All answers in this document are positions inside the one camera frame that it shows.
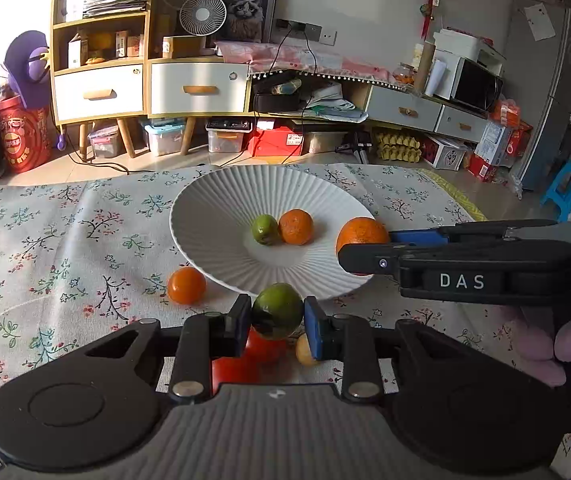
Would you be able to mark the small white desk fan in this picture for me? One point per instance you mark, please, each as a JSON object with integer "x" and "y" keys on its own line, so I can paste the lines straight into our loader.
{"x": 203, "y": 14}

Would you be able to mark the framed cat picture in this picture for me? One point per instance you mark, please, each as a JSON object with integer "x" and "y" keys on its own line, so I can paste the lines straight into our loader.
{"x": 245, "y": 10}

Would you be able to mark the floral tablecloth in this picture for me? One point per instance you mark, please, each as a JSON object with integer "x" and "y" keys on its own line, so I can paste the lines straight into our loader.
{"x": 65, "y": 260}

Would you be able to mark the white appliance box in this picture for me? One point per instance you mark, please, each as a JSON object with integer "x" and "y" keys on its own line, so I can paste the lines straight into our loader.
{"x": 465, "y": 45}

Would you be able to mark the pink cloth cover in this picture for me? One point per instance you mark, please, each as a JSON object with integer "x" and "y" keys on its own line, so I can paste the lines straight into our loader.
{"x": 325, "y": 62}

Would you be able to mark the long wooden media cabinet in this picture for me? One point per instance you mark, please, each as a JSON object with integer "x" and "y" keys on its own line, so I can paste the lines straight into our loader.
{"x": 405, "y": 107}

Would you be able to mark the black tripod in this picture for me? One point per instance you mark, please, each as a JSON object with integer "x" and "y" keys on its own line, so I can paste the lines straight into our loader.
{"x": 360, "y": 142}

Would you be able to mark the blue lid storage box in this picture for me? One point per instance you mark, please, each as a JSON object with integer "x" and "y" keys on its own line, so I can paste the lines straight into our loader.
{"x": 163, "y": 139}

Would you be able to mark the grey refrigerator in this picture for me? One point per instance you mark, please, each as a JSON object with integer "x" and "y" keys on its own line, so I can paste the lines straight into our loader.
{"x": 545, "y": 95}

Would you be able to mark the large orange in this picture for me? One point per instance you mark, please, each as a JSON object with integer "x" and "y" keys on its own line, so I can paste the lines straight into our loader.
{"x": 360, "y": 232}

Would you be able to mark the cardboard tube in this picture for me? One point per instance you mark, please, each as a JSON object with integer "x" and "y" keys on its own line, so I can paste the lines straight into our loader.
{"x": 423, "y": 67}

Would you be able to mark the black wall socket strip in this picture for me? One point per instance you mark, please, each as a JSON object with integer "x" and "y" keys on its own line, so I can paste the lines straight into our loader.
{"x": 298, "y": 26}

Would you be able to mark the blue white carton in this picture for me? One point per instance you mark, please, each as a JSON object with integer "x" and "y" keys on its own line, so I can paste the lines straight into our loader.
{"x": 493, "y": 142}

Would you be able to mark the black lid storage box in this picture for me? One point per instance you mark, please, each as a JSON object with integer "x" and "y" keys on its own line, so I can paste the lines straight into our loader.
{"x": 228, "y": 136}

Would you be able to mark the cardboard box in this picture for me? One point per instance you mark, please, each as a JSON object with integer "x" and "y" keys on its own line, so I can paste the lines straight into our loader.
{"x": 180, "y": 46}

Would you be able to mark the black case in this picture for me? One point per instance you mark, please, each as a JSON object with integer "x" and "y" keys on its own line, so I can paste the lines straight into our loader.
{"x": 278, "y": 100}

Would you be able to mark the purple plush toy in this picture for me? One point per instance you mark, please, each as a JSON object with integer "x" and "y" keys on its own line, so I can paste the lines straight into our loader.
{"x": 28, "y": 65}

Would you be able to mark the tall wooden shelf cabinet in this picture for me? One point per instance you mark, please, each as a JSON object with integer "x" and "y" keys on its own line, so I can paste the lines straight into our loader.
{"x": 100, "y": 25}

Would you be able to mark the small printed boxes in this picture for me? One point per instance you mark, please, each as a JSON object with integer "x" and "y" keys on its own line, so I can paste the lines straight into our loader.
{"x": 129, "y": 44}

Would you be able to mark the small smooth orange fruit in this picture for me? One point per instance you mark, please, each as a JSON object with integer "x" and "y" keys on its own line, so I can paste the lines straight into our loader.
{"x": 186, "y": 286}

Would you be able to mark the small green lime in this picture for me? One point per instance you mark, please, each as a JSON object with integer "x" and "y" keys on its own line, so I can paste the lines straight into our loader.
{"x": 265, "y": 230}

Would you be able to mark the blue plastic stool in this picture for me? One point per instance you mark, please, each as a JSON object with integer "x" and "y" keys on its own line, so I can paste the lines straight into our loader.
{"x": 560, "y": 187}

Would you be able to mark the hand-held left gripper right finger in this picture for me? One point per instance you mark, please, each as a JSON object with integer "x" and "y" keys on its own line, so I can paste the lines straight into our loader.
{"x": 315, "y": 335}

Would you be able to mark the yellow egg cartons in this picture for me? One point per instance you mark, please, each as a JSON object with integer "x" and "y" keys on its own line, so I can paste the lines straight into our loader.
{"x": 398, "y": 146}

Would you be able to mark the pile of folded papers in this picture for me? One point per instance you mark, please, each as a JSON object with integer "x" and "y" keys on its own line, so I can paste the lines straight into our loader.
{"x": 333, "y": 102}

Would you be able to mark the brown longan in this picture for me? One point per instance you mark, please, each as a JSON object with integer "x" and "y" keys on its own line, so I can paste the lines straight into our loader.
{"x": 303, "y": 352}

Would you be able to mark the clear low storage box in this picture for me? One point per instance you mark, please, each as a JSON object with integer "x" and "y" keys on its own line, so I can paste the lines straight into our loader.
{"x": 325, "y": 142}

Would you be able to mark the small red carton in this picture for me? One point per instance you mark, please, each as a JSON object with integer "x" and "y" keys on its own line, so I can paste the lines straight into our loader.
{"x": 483, "y": 167}

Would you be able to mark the white printed carton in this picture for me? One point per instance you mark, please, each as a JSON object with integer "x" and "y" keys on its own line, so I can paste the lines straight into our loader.
{"x": 445, "y": 152}

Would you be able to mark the low wooden drawer cabinet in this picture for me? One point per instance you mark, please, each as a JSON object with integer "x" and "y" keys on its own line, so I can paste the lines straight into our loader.
{"x": 198, "y": 87}

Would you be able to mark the black microwave oven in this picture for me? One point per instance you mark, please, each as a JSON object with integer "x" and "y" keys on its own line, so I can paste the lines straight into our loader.
{"x": 475, "y": 85}

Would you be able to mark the dark green lime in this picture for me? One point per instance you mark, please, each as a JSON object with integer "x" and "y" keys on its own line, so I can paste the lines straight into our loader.
{"x": 276, "y": 310}

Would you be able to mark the white ribbed plate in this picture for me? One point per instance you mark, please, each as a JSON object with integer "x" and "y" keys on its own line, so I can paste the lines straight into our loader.
{"x": 225, "y": 210}

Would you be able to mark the orange packets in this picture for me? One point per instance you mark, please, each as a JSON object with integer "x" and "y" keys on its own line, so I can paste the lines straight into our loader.
{"x": 505, "y": 114}

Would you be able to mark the rough orange tangerine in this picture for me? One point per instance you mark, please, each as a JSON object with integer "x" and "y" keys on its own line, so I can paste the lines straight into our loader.
{"x": 295, "y": 226}

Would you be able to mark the glass jar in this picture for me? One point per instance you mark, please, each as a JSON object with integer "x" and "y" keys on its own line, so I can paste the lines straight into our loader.
{"x": 405, "y": 74}

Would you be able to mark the white wall socket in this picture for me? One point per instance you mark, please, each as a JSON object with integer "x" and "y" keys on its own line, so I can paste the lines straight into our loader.
{"x": 328, "y": 36}

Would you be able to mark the yellow round item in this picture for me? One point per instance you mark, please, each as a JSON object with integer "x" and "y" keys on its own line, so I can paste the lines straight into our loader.
{"x": 100, "y": 45}

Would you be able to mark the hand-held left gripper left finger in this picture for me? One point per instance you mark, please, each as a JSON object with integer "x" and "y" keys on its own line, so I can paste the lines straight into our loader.
{"x": 239, "y": 327}

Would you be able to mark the red printed bucket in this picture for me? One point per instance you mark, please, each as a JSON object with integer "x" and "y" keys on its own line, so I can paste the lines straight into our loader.
{"x": 20, "y": 135}

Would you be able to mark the red tomato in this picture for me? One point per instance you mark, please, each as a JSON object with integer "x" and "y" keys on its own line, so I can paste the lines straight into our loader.
{"x": 265, "y": 352}
{"x": 233, "y": 372}

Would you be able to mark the paper note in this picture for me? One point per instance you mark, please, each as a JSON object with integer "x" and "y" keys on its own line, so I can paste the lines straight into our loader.
{"x": 539, "y": 21}

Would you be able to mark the red box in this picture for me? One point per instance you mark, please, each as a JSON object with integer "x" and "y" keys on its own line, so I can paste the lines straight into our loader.
{"x": 275, "y": 142}

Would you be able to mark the white box on shelf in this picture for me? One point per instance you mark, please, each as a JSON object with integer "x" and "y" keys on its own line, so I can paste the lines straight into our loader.
{"x": 69, "y": 4}

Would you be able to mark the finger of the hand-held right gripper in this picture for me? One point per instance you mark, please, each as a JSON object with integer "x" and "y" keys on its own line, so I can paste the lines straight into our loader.
{"x": 415, "y": 237}
{"x": 370, "y": 260}

